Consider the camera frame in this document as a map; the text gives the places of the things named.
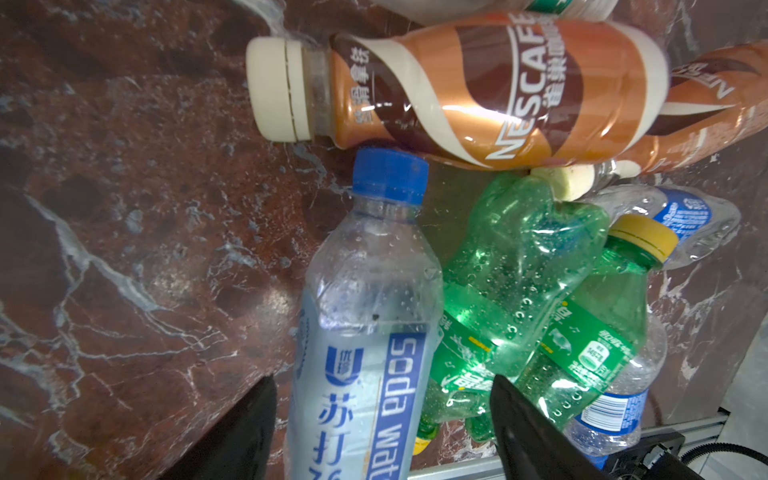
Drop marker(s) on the green Sprite bottle yellow cap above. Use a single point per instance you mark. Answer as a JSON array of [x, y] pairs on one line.
[[600, 326]]

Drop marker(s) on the soda water bottle blue cap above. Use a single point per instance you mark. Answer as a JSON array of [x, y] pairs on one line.
[[368, 330]]

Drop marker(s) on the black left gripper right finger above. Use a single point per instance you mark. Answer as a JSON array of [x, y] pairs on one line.
[[528, 444]]

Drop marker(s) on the nescafe brown bottle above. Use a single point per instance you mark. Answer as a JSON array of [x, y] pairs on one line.
[[714, 101], [501, 91]]

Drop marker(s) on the crushed clear bottle blue label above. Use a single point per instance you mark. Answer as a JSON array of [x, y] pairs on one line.
[[701, 221]]

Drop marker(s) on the crushed green Sprite bottle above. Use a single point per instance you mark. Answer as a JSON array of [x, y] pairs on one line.
[[523, 253]]

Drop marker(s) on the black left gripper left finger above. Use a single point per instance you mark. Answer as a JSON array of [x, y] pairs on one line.
[[238, 445]]

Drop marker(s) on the clear bottle bird label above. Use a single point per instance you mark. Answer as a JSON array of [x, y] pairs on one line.
[[433, 12]]

